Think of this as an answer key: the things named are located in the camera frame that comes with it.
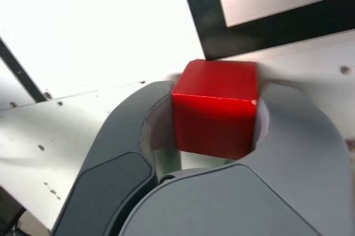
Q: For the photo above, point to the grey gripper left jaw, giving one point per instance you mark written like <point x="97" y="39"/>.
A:
<point x="111" y="163"/>

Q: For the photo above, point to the black tape square outline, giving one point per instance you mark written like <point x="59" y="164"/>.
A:
<point x="206" y="11"/>

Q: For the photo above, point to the black tape strip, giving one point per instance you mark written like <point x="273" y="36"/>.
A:
<point x="19" y="70"/>

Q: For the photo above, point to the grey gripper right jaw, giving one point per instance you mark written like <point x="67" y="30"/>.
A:
<point x="249" y="205"/>

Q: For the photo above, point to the red cube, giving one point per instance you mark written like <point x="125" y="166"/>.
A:
<point x="213" y="114"/>

